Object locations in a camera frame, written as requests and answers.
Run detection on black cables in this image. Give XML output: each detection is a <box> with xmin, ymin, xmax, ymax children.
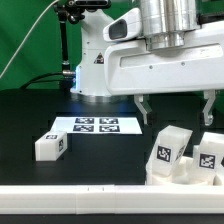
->
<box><xmin>19</xmin><ymin>71</ymin><xmax>76</xmax><ymax>90</ymax></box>

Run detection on black camera stand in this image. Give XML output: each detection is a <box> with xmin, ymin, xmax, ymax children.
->
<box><xmin>54</xmin><ymin>0</ymin><xmax>85</xmax><ymax>91</ymax></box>

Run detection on white L-shaped fence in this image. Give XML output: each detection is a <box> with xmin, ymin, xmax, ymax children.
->
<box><xmin>0</xmin><ymin>166</ymin><xmax>224</xmax><ymax>215</ymax></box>

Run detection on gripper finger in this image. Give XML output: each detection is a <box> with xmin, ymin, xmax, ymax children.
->
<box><xmin>202</xmin><ymin>90</ymin><xmax>216</xmax><ymax>126</ymax></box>
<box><xmin>134</xmin><ymin>95</ymin><xmax>152</xmax><ymax>125</ymax></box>

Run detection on white cable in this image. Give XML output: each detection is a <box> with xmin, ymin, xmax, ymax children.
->
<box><xmin>0</xmin><ymin>0</ymin><xmax>61</xmax><ymax>80</ymax></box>

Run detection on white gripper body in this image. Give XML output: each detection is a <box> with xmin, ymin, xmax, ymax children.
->
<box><xmin>104</xmin><ymin>21</ymin><xmax>224</xmax><ymax>95</ymax></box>

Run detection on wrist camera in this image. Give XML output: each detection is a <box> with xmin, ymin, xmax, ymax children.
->
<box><xmin>103</xmin><ymin>8</ymin><xmax>143</xmax><ymax>42</ymax></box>

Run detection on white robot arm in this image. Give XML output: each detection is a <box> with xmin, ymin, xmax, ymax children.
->
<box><xmin>71</xmin><ymin>0</ymin><xmax>224</xmax><ymax>125</ymax></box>

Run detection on white marker sheet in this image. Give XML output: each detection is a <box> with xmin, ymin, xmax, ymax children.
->
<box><xmin>51</xmin><ymin>117</ymin><xmax>142</xmax><ymax>135</ymax></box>

